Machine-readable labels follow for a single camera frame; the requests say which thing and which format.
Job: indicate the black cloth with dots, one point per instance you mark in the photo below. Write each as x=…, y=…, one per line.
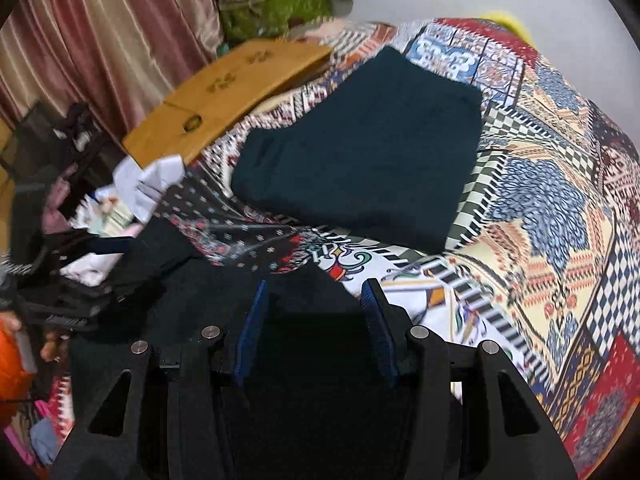
x=200, y=290

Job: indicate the dark teal pants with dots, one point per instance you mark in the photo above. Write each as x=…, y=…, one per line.
x=360, y=160

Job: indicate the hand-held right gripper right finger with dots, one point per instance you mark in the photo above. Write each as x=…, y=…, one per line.
x=377, y=332

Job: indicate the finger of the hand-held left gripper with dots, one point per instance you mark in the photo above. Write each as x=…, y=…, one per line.
x=90, y=305

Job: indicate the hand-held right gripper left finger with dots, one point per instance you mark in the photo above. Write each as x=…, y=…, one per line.
x=252, y=332

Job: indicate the black clothes pile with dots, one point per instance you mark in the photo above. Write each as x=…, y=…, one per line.
x=55, y=135

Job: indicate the dark floral cloth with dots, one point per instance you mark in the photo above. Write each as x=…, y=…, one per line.
x=235, y=230

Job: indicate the pink striped curtain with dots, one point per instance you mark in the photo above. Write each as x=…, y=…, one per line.
x=100, y=35

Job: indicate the colourful patchwork printed blanket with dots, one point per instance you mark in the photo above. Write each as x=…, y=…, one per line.
x=540, y=170

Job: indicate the person's left hand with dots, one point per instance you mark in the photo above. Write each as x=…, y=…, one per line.
x=51, y=349

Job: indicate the wooden lap table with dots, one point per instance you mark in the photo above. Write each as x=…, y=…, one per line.
x=220, y=85

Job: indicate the green fabric bag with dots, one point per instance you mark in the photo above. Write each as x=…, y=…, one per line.
x=275, y=10

